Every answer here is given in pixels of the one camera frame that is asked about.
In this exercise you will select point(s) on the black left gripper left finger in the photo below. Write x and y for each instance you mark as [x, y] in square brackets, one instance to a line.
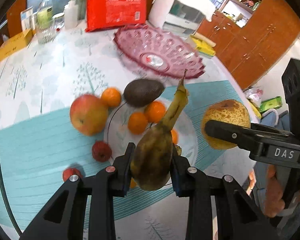
[62, 217]

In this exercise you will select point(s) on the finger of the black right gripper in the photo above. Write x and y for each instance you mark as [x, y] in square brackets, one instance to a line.
[243, 137]

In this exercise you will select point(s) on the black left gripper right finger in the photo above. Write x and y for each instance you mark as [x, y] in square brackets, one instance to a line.
[238, 217]

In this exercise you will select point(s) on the yellow speckled pear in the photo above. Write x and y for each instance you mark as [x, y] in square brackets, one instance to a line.
[229, 111]

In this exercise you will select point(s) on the red lychee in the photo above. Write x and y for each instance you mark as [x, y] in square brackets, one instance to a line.
[68, 172]
[101, 151]

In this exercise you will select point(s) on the orange tangerine plate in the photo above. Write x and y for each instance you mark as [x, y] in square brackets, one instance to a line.
[175, 136]
[137, 123]
[155, 111]

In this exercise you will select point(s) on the spotted ripe banana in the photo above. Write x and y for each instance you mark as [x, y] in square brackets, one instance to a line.
[150, 164]

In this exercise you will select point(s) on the red apple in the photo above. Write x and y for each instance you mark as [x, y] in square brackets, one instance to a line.
[88, 114]

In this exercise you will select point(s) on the dark green avocado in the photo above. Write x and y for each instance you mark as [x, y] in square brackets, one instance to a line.
[141, 92]

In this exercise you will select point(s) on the right hand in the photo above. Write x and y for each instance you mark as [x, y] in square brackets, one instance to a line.
[274, 192]

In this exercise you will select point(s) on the white floral plate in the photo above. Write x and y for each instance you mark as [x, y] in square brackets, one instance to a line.
[118, 136]

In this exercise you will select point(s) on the yellow sponge pack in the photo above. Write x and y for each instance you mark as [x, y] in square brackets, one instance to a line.
[203, 47]

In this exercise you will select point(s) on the wooden cabinet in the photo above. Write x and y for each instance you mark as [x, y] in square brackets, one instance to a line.
[248, 52]

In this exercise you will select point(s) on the purple glass fruit bowl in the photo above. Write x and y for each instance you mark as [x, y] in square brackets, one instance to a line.
[154, 52]

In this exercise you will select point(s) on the orange tangerine beside apple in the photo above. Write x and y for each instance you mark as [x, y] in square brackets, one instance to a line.
[111, 97]

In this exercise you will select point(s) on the white countertop appliance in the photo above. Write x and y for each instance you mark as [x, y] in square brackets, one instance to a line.
[175, 17]

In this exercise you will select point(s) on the yellow tissue box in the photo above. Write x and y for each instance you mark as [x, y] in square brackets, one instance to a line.
[15, 43]

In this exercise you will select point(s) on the clear drinking glass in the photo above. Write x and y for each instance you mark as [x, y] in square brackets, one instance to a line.
[45, 31]

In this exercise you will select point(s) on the red plastic package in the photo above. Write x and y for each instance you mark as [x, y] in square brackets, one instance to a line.
[104, 14]

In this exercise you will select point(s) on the small glass jar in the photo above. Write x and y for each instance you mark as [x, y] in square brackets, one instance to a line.
[58, 20]

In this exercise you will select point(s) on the clear bottle green label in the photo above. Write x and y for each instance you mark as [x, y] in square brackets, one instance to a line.
[44, 13]

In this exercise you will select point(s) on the small white carton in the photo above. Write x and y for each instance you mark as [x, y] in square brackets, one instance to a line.
[25, 18]

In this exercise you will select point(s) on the white squeeze bottle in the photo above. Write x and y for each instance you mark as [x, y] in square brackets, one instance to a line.
[70, 15]

